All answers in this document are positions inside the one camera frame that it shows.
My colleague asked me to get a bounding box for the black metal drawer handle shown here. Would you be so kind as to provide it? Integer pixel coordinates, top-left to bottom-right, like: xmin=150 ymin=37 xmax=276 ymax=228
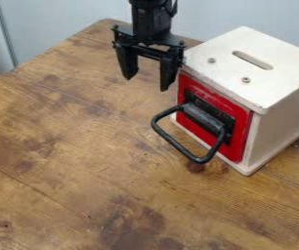
xmin=149 ymin=103 xmax=228 ymax=165

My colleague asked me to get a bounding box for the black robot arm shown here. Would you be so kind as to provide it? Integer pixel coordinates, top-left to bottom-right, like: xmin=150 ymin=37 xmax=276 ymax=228
xmin=111 ymin=0 xmax=185 ymax=92

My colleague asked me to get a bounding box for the red wooden drawer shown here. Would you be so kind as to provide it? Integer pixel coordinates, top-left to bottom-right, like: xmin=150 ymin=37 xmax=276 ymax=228
xmin=177 ymin=72 xmax=253 ymax=163

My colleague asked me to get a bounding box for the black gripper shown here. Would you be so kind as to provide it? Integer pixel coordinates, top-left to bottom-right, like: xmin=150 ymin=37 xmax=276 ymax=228
xmin=111 ymin=4 xmax=185 ymax=92

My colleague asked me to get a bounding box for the white wooden drawer cabinet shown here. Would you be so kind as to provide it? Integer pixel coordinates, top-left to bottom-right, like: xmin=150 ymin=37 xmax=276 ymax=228
xmin=177 ymin=26 xmax=299 ymax=176

